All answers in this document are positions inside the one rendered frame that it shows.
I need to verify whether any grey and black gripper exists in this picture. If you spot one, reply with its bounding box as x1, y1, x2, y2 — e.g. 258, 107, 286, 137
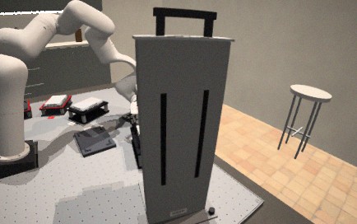
122, 99, 138, 129

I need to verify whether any black cylindrical knob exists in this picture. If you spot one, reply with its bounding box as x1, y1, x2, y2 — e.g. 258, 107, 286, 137
208, 207, 215, 215

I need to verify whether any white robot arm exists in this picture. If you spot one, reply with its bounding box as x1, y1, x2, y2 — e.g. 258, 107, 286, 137
0, 0, 137, 162

